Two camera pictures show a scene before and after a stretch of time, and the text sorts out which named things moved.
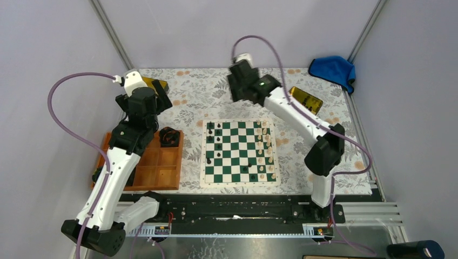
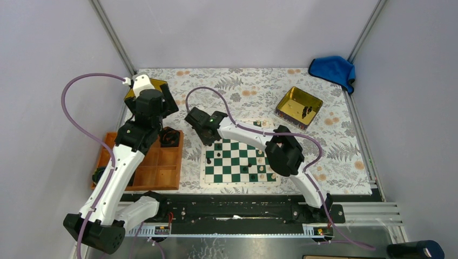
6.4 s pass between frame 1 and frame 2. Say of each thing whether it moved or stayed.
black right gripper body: moved
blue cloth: stayed
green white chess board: stayed
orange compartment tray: stayed
